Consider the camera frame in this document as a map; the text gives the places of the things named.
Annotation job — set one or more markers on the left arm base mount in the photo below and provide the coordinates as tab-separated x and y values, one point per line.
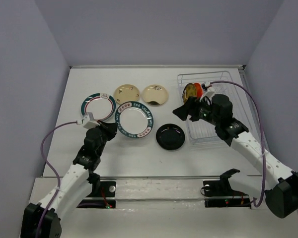
101	198

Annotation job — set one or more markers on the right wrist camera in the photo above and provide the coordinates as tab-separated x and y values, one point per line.
208	91

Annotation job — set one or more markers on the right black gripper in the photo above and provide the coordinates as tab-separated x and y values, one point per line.
183	111

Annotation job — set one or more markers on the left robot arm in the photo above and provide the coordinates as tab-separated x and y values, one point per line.
44	219

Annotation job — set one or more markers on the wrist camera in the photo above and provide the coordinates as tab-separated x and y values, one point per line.
208	91
88	121

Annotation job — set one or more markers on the black plate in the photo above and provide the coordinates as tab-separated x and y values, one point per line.
170	137

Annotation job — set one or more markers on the orange plate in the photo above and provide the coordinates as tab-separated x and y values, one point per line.
199	90

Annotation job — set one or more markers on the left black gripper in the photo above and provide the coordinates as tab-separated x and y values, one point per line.
111	128

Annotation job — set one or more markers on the white wire dish rack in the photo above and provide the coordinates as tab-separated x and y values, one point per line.
223	83

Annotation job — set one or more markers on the green rim lettered plate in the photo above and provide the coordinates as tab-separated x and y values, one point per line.
134	119

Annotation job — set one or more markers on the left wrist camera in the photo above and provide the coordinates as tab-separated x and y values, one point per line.
88	121

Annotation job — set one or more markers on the green red striped plate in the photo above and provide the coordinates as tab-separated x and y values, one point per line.
101	105

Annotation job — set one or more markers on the yellow brown patterned plate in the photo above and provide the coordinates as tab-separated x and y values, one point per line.
189	91

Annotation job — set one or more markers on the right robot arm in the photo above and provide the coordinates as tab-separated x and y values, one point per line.
279	188

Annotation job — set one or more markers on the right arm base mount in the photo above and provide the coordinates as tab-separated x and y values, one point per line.
219	194

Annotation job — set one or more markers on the beige plate green patch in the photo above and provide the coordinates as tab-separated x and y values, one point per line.
155	95

